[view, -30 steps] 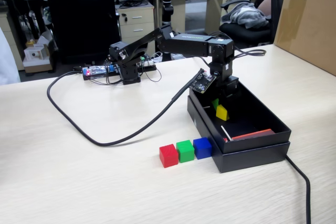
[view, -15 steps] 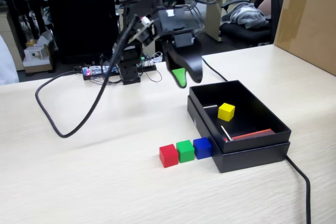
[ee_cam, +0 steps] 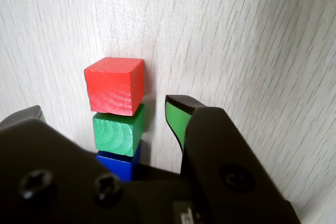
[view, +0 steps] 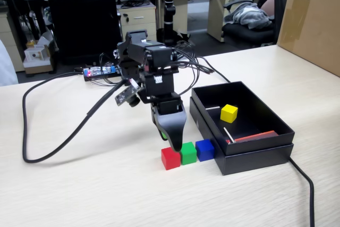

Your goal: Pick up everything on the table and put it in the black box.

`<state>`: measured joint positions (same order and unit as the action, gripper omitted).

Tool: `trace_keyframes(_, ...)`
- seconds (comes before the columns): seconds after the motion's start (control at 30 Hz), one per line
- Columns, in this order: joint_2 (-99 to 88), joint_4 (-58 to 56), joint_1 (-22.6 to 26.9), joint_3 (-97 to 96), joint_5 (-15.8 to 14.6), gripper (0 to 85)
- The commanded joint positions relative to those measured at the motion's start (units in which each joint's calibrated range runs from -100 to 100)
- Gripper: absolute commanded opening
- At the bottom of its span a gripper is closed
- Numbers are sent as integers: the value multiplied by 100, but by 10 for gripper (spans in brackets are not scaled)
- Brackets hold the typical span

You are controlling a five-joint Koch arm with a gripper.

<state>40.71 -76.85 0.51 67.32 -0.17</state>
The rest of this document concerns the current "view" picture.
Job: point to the yellow wooden cube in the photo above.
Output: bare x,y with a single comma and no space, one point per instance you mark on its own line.
229,114

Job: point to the red wooden cube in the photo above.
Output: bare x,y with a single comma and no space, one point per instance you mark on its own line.
170,159

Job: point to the green wooden cube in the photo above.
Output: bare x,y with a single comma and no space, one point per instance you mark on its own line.
189,155

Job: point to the beige low cabinet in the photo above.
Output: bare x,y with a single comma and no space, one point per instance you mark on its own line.
10,41

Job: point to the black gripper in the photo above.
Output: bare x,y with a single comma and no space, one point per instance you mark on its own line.
160,88

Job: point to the orange red flat card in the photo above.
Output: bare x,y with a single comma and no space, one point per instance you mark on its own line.
256,135

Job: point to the white carton with round hole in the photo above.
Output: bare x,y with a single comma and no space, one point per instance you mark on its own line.
35,54

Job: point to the grey clothing pile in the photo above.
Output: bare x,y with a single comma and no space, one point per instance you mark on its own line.
247,15

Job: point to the large brown cardboard box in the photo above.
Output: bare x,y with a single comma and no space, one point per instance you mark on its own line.
313,25

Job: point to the black open box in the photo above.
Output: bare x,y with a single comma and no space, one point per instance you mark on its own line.
252,161

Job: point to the black cardboard box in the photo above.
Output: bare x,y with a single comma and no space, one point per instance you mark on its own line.
260,120

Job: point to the blue wooden cube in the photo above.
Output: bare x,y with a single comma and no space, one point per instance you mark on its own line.
205,151

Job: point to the white garment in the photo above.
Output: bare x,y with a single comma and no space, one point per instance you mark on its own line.
6,65

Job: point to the black pole stand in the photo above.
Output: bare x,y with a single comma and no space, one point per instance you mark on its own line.
169,6

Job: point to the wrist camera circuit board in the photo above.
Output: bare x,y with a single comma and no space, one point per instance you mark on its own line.
125,95

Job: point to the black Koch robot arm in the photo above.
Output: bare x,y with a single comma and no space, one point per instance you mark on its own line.
148,51

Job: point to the blue controller circuit board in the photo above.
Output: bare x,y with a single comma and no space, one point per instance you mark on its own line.
99,71

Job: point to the black office chair with armrest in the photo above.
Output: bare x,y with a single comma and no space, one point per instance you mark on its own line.
247,35

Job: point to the beige side cabinet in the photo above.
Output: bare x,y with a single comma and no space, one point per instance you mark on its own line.
215,14

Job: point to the beige drawer cabinet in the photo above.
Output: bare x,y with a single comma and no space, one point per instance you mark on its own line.
139,22

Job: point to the open white carton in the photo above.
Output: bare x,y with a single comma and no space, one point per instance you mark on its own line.
46,39

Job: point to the black mesh office chair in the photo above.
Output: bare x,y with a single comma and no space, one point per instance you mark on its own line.
79,17

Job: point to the short white stick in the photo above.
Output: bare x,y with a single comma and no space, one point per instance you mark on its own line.
212,108

